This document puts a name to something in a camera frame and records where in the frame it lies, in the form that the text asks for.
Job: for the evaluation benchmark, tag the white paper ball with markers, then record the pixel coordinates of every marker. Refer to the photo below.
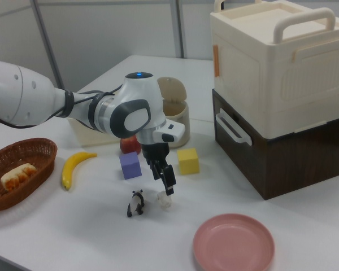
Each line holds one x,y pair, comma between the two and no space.
164,201

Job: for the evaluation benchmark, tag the dark brown drawer box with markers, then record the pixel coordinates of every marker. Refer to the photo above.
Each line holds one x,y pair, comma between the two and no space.
299,169

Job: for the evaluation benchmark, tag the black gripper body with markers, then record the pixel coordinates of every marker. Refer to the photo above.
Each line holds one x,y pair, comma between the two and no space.
155,153

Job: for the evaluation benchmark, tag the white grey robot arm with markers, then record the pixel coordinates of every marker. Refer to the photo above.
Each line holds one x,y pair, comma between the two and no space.
135,118

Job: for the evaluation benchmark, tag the yellow banana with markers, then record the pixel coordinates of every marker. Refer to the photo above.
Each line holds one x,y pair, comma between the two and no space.
70,166

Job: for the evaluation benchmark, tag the bread slice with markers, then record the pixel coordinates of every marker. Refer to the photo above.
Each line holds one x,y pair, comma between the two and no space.
17,176

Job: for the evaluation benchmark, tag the red apple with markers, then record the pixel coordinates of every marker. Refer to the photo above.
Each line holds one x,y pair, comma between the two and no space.
128,145

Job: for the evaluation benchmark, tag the brown wicker basket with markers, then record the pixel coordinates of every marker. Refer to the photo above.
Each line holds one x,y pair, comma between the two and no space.
42,166

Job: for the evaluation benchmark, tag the purple cube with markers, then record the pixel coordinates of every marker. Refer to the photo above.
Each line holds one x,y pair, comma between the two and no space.
130,166

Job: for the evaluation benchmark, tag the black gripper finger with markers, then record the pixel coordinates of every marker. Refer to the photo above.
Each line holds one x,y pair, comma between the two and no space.
156,171
168,178

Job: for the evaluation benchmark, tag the black white panda figurine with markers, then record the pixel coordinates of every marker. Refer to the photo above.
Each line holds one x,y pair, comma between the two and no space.
136,203

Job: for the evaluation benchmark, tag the yellow cube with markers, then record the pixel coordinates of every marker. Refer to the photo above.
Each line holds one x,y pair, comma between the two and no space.
188,162

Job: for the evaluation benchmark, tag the pink plate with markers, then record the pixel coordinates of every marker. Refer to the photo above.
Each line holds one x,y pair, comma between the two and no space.
234,245

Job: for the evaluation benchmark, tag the cream trash can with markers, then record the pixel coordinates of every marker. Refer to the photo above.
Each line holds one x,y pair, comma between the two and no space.
183,113

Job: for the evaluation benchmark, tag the beige swing lid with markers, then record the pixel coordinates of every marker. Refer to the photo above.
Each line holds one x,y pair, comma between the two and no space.
172,89

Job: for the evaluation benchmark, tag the cream plastic cabinet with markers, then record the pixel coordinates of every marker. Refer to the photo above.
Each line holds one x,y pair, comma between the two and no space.
257,70

